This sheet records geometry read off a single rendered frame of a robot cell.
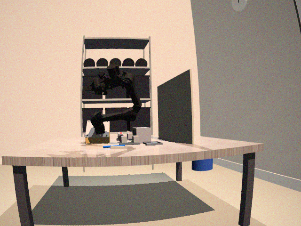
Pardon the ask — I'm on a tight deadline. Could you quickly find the dark grey flat panel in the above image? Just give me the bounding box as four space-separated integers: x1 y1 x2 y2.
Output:
157 69 194 144

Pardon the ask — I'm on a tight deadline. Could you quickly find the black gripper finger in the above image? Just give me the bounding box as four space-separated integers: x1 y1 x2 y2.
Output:
90 89 103 95
85 80 97 91

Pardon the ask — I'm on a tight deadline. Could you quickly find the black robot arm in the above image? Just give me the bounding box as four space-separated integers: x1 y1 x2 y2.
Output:
90 64 142 134

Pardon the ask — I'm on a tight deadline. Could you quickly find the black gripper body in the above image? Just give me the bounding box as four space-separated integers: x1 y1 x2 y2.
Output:
93 78 114 96

